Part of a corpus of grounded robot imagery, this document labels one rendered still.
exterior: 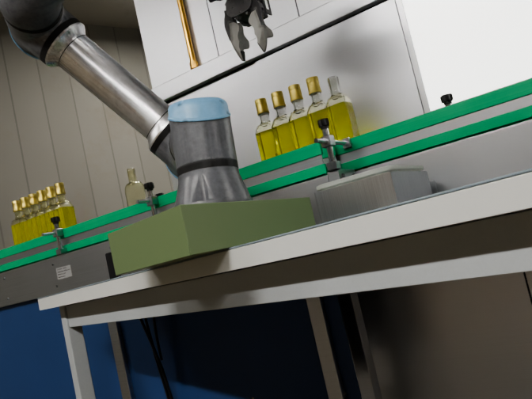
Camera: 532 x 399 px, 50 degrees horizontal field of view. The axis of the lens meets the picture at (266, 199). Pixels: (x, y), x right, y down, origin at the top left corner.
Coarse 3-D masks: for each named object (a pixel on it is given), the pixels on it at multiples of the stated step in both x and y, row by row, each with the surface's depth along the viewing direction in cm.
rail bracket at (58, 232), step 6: (54, 222) 192; (60, 228) 192; (42, 234) 188; (48, 234) 189; (54, 234) 191; (60, 234) 192; (60, 240) 192; (60, 246) 191; (60, 252) 190; (66, 252) 192
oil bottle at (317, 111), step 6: (318, 102) 150; (324, 102) 150; (312, 108) 150; (318, 108) 149; (324, 108) 149; (312, 114) 150; (318, 114) 149; (324, 114) 149; (312, 120) 150; (312, 126) 151; (312, 132) 151; (318, 132) 150; (330, 132) 148; (318, 138) 150
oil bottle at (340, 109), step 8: (336, 96) 147; (344, 96) 147; (328, 104) 148; (336, 104) 147; (344, 104) 146; (328, 112) 148; (336, 112) 147; (344, 112) 145; (352, 112) 148; (336, 120) 147; (344, 120) 146; (352, 120) 147; (336, 128) 147; (344, 128) 146; (352, 128) 146; (336, 136) 147; (344, 136) 146; (352, 136) 145
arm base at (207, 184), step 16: (208, 160) 102; (224, 160) 103; (192, 176) 102; (208, 176) 101; (224, 176) 102; (240, 176) 107; (192, 192) 101; (208, 192) 100; (224, 192) 100; (240, 192) 102
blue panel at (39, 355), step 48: (0, 336) 217; (48, 336) 200; (96, 336) 186; (144, 336) 174; (192, 336) 163; (240, 336) 154; (288, 336) 145; (336, 336) 138; (0, 384) 218; (48, 384) 202; (96, 384) 187; (144, 384) 175; (192, 384) 164; (240, 384) 154; (288, 384) 146
